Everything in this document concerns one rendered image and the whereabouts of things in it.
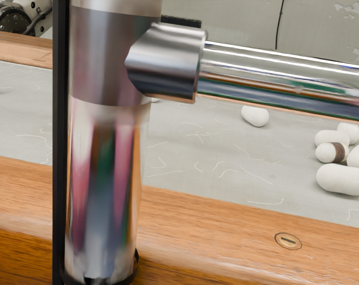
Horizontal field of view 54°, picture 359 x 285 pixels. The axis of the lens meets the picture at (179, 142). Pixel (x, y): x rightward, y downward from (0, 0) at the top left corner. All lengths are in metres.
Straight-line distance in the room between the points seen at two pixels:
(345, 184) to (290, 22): 2.12
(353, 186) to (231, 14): 2.12
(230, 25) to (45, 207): 2.23
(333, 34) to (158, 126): 2.12
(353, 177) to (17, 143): 0.25
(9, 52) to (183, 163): 0.37
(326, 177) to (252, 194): 0.06
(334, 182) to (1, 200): 0.21
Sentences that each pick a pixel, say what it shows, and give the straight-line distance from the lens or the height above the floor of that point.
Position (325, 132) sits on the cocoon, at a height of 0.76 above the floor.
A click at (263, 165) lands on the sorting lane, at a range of 0.30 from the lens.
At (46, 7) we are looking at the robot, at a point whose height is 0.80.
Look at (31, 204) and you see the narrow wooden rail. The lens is 0.17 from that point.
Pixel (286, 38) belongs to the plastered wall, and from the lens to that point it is 2.37.
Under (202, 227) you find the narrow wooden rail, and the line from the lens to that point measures 0.16.
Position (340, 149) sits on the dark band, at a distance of 0.34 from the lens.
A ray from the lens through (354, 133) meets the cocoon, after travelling 0.40.
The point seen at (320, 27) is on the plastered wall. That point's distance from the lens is 2.39.
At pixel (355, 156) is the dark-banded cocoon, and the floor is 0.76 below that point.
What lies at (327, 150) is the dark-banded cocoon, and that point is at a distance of 0.33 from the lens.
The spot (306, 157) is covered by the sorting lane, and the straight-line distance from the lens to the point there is 0.34.
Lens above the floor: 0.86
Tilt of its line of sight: 22 degrees down
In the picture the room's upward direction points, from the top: 8 degrees clockwise
